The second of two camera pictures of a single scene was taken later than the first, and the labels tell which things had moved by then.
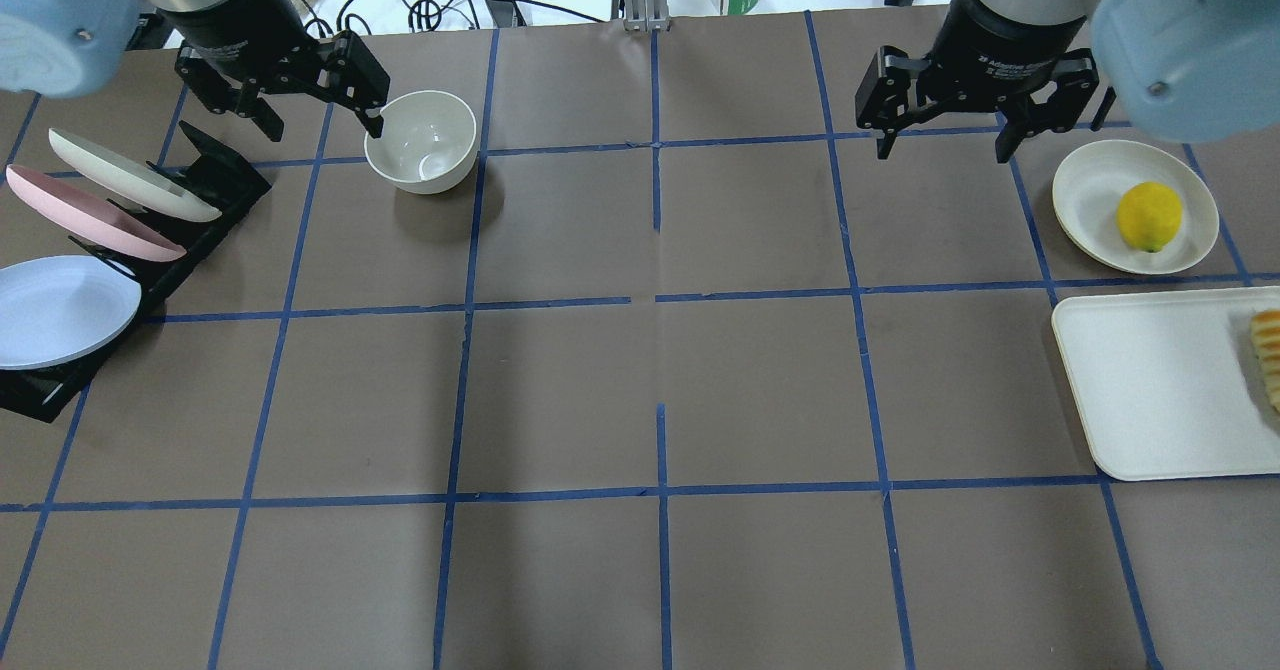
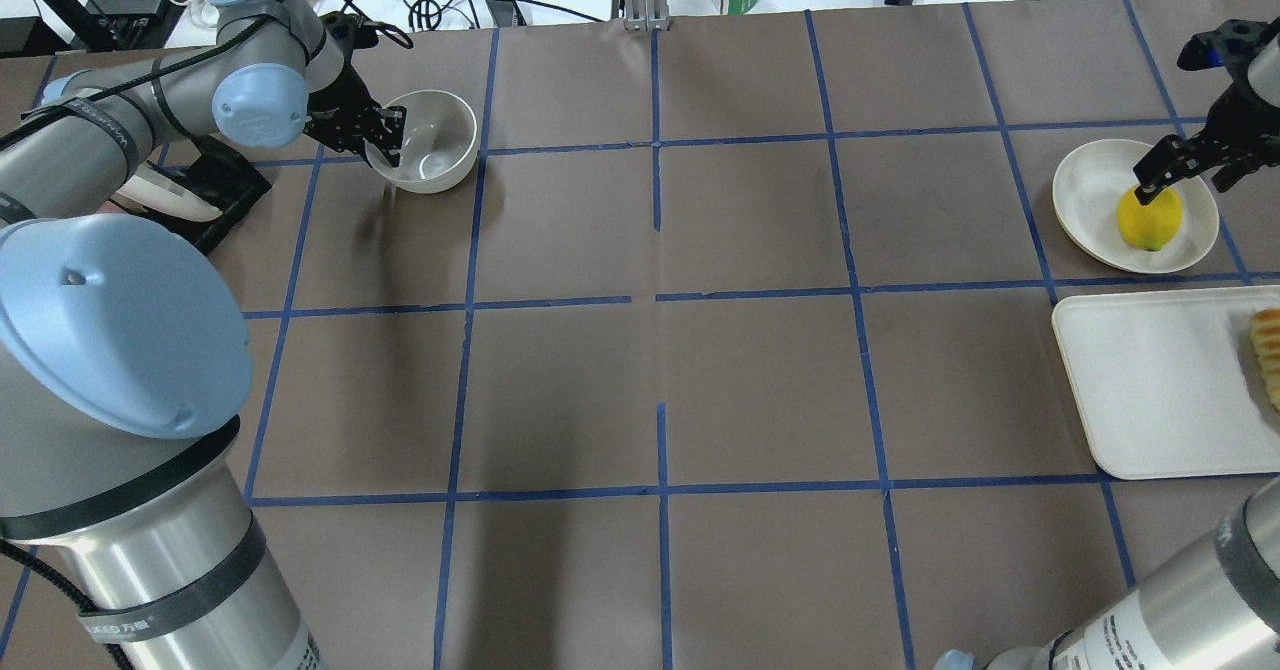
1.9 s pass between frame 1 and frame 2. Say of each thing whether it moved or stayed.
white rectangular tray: stayed
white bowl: stayed
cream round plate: stayed
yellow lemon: stayed
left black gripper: moved
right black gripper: moved
